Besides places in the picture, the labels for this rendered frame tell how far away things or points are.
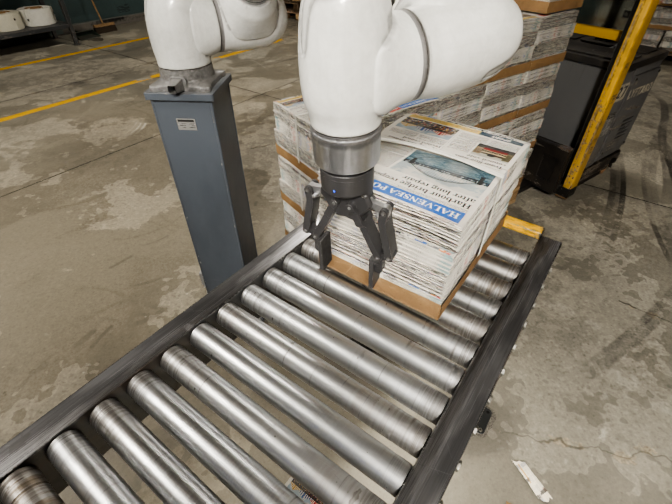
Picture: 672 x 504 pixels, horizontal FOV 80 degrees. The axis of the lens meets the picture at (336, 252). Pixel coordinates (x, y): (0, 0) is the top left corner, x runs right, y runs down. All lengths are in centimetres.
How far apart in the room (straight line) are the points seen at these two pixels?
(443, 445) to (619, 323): 163
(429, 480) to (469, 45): 55
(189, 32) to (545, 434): 171
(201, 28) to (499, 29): 91
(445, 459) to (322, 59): 55
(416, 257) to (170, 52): 91
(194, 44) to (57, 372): 136
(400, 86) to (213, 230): 117
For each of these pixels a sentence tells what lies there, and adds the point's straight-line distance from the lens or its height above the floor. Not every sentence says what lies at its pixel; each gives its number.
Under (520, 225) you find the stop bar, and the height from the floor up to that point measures 82.
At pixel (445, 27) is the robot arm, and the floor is 130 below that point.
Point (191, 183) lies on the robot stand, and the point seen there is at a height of 70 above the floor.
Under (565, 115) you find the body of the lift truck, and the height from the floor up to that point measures 45.
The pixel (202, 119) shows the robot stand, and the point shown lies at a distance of 133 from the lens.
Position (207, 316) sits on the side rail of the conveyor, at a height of 80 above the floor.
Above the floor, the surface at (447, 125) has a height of 103.
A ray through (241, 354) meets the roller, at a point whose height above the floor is 80.
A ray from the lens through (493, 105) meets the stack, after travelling 211.
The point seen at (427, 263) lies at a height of 93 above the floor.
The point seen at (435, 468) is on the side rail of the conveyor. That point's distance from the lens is 65.
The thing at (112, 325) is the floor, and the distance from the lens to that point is 206.
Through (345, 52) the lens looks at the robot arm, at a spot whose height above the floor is 129.
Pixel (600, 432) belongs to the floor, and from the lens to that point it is 180.
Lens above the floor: 139
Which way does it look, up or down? 40 degrees down
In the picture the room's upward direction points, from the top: straight up
